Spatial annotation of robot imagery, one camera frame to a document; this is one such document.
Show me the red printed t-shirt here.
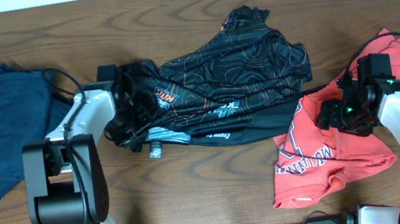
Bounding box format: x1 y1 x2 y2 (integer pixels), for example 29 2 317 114
274 28 400 208

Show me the black patterned jersey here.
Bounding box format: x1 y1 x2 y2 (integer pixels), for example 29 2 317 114
117 6 312 152

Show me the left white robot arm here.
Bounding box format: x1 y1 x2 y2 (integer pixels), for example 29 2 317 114
22 75 138 224

